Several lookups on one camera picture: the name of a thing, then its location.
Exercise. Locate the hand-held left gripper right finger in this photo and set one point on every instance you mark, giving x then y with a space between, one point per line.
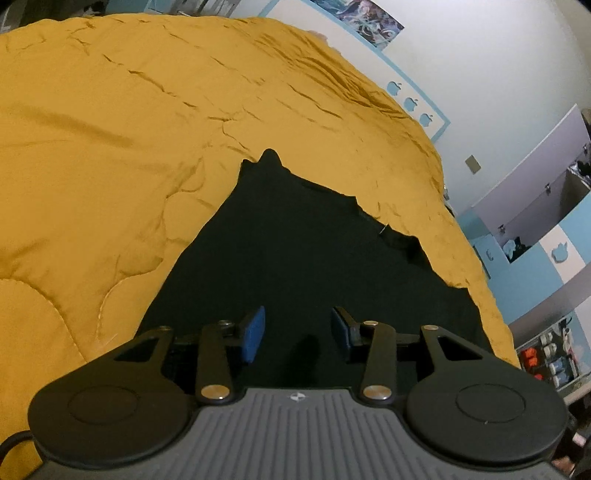
342 333

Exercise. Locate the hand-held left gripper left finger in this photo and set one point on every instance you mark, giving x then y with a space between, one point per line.
253 333

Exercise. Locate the black long-sleeve sweater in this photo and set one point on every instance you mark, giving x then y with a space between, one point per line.
300 240

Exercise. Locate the blue drawer unit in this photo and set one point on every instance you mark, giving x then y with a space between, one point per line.
485 258

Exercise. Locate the blue and white wardrobe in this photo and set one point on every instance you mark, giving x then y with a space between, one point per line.
545 281

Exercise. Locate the shelf of small items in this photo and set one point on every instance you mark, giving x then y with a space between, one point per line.
554 355

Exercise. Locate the yellow quilt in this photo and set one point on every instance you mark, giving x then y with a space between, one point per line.
115 152

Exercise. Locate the white and blue bed headboard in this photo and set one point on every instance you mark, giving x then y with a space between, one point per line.
418 110

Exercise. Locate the grey wardrobe door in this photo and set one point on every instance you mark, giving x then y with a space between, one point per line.
531 170

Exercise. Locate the wall light switch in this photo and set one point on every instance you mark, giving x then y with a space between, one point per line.
472 164

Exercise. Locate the blue wall poster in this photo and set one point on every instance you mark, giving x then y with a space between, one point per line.
364 16

